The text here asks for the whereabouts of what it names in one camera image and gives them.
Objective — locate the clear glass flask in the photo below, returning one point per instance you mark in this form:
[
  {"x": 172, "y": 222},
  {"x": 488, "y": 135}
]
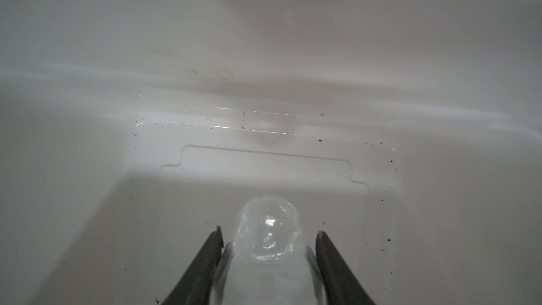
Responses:
[{"x": 268, "y": 260}]

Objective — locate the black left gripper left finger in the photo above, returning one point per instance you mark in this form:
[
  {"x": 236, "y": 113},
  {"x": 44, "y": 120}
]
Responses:
[{"x": 194, "y": 287}]

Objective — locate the white plastic storage bin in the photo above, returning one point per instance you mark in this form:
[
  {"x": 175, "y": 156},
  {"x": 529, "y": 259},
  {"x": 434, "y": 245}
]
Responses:
[{"x": 408, "y": 130}]

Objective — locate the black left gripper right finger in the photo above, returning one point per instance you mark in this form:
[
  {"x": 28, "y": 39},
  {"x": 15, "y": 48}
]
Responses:
[{"x": 341, "y": 285}]

